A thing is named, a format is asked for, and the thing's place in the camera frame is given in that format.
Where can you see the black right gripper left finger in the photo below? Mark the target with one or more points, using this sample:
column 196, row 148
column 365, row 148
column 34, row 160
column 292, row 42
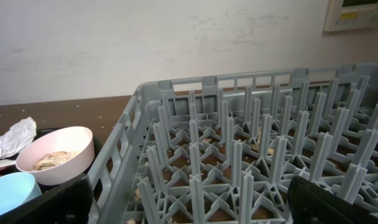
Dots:
column 69, row 202

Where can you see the rice and peanut waste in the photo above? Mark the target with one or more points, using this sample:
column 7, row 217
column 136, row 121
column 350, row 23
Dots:
column 54, row 159

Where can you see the wall control panel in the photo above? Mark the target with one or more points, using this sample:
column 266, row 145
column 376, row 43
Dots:
column 351, row 14

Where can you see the grey dishwasher rack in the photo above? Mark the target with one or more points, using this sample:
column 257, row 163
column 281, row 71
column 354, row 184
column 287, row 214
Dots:
column 224, row 149

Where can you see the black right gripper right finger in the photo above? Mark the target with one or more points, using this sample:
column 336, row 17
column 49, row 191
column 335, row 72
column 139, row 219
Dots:
column 309, row 203

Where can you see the pink bowl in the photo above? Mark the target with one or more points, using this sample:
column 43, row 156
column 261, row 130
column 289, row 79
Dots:
column 76, row 138

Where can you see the white tissue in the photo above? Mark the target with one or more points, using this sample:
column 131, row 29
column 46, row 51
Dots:
column 19, row 136

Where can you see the light blue cup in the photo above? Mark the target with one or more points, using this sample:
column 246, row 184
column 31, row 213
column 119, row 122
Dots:
column 16, row 189

